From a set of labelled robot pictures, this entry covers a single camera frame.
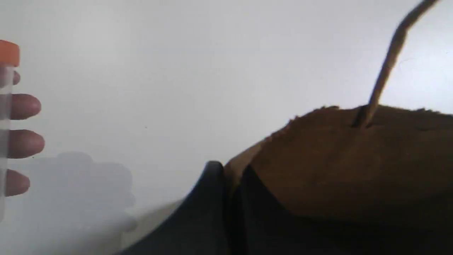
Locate brown paper bag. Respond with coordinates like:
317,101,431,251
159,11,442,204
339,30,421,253
225,0,453,231

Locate person's right hand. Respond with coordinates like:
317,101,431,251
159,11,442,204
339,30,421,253
5,93,45,197

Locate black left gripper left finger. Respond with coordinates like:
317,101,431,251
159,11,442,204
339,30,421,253
121,161,230,255

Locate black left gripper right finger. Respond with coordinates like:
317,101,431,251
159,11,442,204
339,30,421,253
232,166,452,255

